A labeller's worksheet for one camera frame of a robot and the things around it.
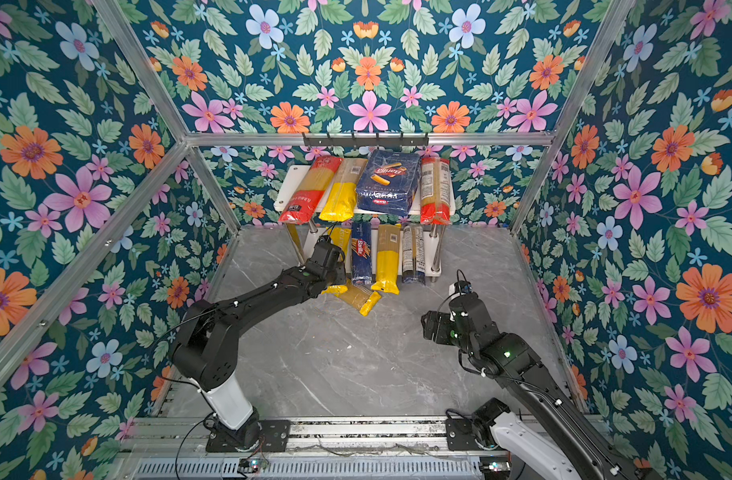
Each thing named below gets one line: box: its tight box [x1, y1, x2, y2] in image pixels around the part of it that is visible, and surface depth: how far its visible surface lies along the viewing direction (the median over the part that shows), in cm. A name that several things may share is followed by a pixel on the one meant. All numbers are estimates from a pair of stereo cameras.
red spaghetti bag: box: [278, 157, 343, 225], surface depth 81 cm
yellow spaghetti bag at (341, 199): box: [319, 158, 368, 222], surface depth 78 cm
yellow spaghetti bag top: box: [322, 284, 382, 317], surface depth 98 cm
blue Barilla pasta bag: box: [356, 149, 421, 217], surface depth 76 cm
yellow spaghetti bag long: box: [371, 224, 402, 295], surface depth 101 cm
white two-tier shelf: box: [278, 164, 456, 279], surface depth 81 cm
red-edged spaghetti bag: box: [420, 157, 452, 225], surface depth 78 cm
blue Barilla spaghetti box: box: [352, 222, 372, 285], surface depth 100 cm
